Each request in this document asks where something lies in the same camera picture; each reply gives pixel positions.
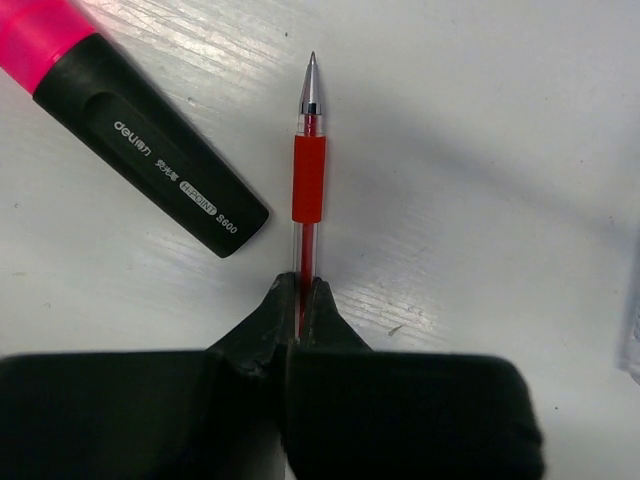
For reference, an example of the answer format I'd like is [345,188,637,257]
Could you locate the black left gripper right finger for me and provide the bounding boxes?
[287,280,545,479]

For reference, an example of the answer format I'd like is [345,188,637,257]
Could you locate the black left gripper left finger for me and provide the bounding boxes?
[1,273,295,479]

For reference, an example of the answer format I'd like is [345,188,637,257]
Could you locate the red gel pen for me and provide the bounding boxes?
[292,53,327,336]

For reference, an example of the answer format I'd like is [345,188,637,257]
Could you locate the pink highlighter marker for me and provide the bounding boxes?
[1,1,269,258]

